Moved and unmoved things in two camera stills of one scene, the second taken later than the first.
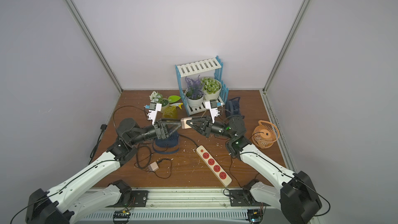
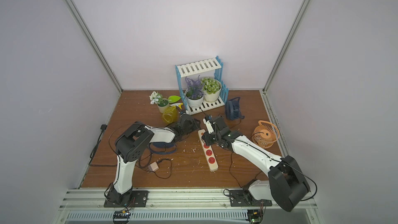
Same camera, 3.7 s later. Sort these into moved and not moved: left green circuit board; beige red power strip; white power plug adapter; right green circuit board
Moved: beige red power strip
Not moved: white power plug adapter; right green circuit board; left green circuit board
